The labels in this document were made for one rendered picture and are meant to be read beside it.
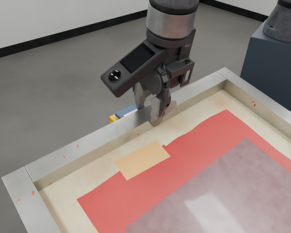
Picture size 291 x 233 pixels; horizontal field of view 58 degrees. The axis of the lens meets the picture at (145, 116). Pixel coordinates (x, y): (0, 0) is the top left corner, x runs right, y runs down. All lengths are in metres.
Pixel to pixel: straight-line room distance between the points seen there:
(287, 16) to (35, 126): 2.07
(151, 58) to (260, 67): 0.53
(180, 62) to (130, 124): 0.16
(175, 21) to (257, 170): 0.34
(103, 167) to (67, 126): 1.86
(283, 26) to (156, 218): 0.63
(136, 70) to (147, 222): 0.25
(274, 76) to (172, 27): 0.55
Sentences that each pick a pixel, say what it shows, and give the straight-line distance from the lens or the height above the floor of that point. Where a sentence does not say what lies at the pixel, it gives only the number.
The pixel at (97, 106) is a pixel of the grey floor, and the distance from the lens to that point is 2.53.
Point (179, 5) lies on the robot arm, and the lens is 0.40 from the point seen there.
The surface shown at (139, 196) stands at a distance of 0.49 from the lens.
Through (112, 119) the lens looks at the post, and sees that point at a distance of 0.88.
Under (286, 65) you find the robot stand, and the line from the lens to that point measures 0.89.
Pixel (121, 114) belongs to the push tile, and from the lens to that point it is 0.87.
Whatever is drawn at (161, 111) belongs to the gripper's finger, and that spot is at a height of 1.20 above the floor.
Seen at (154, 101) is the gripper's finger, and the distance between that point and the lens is 0.51.
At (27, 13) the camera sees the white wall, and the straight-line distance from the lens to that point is 3.73.
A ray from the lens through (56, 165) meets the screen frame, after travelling 0.49.
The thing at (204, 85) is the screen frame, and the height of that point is 1.16.
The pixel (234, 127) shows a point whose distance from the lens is 0.65.
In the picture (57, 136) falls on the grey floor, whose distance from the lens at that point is 2.30.
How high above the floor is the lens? 1.52
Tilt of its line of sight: 40 degrees down
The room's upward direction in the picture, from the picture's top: straight up
